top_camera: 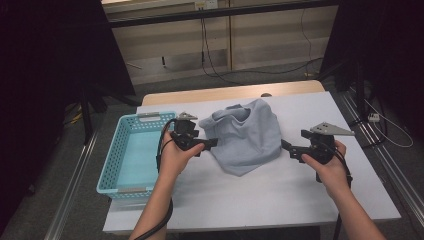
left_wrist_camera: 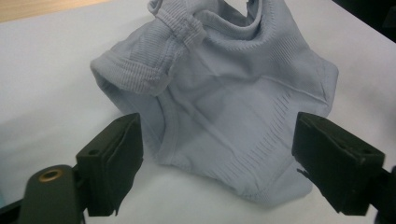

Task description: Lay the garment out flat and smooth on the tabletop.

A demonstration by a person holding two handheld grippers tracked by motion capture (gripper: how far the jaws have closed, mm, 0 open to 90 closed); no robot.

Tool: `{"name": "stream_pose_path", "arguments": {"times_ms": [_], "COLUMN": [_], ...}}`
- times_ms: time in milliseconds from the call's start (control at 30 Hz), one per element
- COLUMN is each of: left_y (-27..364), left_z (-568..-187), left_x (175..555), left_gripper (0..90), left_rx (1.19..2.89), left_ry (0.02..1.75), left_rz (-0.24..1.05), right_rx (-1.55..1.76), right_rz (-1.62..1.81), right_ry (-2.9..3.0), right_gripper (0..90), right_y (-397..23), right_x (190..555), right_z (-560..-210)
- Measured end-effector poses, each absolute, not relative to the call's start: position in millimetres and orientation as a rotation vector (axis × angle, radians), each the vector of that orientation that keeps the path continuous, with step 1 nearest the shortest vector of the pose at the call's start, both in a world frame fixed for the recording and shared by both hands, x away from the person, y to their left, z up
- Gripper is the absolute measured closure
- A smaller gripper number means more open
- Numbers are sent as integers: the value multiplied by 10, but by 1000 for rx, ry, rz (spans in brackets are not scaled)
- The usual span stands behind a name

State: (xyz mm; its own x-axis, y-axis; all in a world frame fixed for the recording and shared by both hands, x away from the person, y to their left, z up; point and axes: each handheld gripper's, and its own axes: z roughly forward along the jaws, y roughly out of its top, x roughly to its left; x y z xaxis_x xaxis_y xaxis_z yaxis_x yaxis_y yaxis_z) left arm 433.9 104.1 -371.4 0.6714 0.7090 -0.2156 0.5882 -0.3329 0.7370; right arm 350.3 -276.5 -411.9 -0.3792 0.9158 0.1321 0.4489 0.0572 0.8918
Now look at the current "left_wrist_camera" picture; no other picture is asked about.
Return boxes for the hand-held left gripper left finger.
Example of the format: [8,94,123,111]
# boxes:
[75,112,145,217]

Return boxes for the light blue-grey underpants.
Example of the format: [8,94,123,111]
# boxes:
[90,0,340,208]

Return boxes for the wooden table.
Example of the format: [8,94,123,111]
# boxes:
[0,0,110,23]

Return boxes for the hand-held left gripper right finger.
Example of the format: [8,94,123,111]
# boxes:
[290,111,387,217]

